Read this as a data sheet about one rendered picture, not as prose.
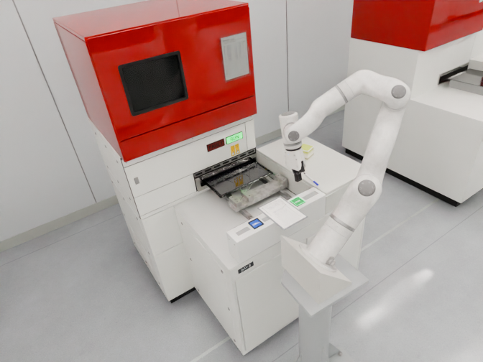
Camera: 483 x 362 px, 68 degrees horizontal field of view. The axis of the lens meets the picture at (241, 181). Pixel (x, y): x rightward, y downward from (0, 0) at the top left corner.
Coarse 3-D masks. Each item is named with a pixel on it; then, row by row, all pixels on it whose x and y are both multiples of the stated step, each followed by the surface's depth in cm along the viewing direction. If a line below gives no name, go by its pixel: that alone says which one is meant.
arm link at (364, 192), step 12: (360, 180) 140; (372, 180) 139; (348, 192) 144; (360, 192) 140; (372, 192) 138; (348, 204) 146; (360, 204) 142; (372, 204) 141; (336, 216) 149; (348, 216) 146; (360, 216) 146; (348, 228) 147
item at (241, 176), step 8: (248, 160) 230; (232, 168) 224; (240, 168) 223; (248, 168) 222; (256, 168) 222; (216, 176) 218; (224, 176) 217; (232, 176) 217; (240, 176) 216; (248, 176) 215; (256, 176) 214; (216, 184) 211; (224, 184) 211; (232, 184) 210; (240, 184) 209; (224, 192) 203
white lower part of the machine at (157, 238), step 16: (128, 208) 233; (128, 224) 271; (144, 224) 206; (160, 224) 212; (176, 224) 219; (144, 240) 224; (160, 240) 217; (176, 240) 224; (144, 256) 263; (160, 256) 223; (176, 256) 231; (160, 272) 229; (176, 272) 237; (176, 288) 243; (192, 288) 257
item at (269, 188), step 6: (276, 180) 212; (264, 186) 208; (270, 186) 208; (276, 186) 207; (282, 186) 208; (252, 192) 204; (258, 192) 204; (264, 192) 203; (270, 192) 204; (240, 198) 201; (258, 198) 201; (246, 204) 197; (234, 210) 196
